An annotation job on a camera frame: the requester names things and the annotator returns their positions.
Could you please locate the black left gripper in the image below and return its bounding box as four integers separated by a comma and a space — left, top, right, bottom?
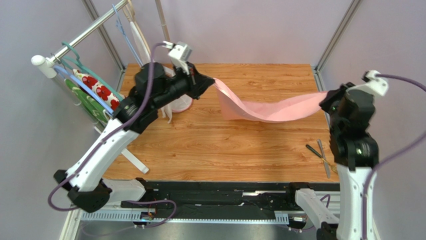
153, 62, 216, 111

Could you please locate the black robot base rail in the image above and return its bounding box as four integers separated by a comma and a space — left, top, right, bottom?
117, 179, 341, 221

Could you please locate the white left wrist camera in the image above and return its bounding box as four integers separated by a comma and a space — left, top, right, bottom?
162, 41, 193, 73

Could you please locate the beige hanger with white cloth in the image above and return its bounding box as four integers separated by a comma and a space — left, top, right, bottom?
123, 0, 175, 124

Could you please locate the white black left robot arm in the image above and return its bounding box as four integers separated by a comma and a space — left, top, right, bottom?
53, 62, 215, 213

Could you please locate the teal plastic hanger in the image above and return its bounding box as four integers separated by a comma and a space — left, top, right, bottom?
61, 41, 124, 101

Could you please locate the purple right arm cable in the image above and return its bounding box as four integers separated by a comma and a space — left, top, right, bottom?
288, 73, 426, 240

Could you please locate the light blue thin hanger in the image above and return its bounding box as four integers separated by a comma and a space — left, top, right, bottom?
112, 4, 143, 67

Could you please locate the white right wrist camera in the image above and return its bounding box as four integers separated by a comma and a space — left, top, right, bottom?
346, 70, 389, 97

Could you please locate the green patterned cloth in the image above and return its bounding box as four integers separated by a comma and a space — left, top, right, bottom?
64, 78, 110, 126

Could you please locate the pink cloth napkin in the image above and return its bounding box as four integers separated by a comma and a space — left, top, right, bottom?
214, 78, 328, 123

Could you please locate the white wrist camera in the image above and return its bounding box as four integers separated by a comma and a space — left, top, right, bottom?
162, 41, 193, 73
346, 70, 389, 97

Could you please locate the red floral white cloth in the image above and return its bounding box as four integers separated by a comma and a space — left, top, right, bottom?
72, 69, 120, 111

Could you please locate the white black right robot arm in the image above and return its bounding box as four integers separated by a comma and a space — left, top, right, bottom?
287, 82, 379, 240

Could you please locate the metal clothes rack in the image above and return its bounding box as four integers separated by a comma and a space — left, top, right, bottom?
30, 0, 181, 175

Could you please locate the blue plastic hanger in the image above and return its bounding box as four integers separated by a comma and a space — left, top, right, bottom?
52, 65, 113, 115

